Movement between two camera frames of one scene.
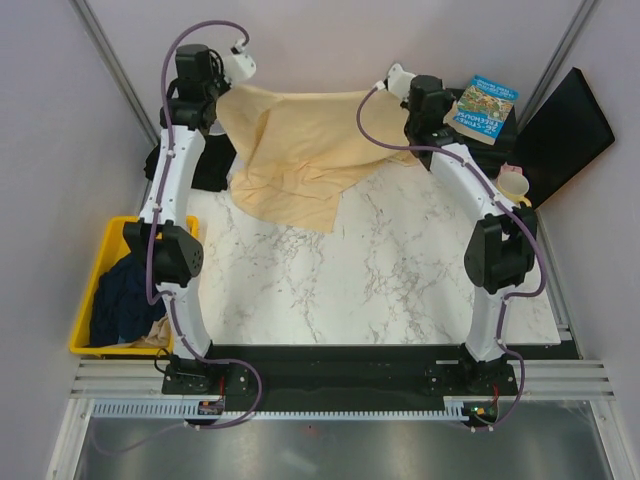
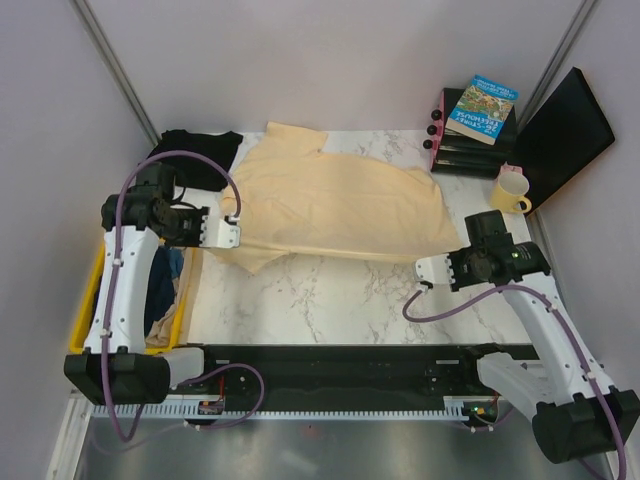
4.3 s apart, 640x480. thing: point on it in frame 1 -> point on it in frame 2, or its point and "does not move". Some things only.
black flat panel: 564,133 does not move
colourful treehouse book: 482,109 does not move
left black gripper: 219,72 -> 195,240
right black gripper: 403,105 -> 460,282
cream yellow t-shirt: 296,152 -> 289,200
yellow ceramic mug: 515,185 does not move
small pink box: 507,168 does not move
